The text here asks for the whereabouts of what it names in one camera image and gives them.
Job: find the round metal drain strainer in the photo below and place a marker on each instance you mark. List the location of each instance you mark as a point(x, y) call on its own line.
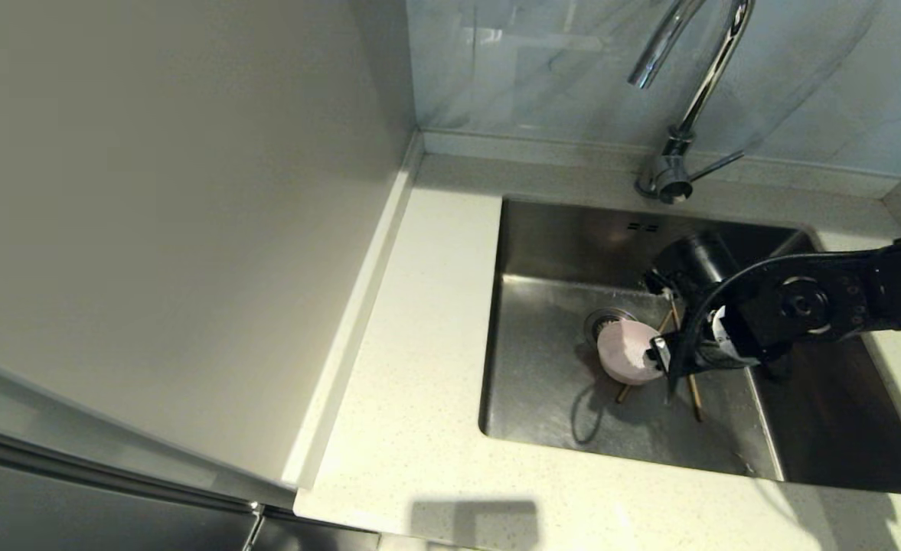
point(599, 320)

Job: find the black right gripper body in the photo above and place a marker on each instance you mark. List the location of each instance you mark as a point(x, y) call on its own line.
point(718, 344)

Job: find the pink bowl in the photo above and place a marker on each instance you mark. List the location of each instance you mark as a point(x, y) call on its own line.
point(622, 352)

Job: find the chrome gooseneck faucet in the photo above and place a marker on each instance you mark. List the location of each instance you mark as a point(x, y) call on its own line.
point(678, 157)

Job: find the grey tall cabinet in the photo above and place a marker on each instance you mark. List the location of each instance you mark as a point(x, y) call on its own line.
point(151, 229)

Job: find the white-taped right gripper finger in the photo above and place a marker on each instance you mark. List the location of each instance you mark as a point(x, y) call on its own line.
point(638, 356)

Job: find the wooden chopstick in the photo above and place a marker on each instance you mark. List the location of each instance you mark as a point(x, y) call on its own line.
point(696, 402)
point(623, 395)

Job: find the chrome cabinet rail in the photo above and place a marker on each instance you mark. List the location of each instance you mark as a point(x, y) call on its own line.
point(113, 480)

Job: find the stainless steel sink basin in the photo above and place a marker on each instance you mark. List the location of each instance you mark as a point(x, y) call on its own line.
point(557, 413)

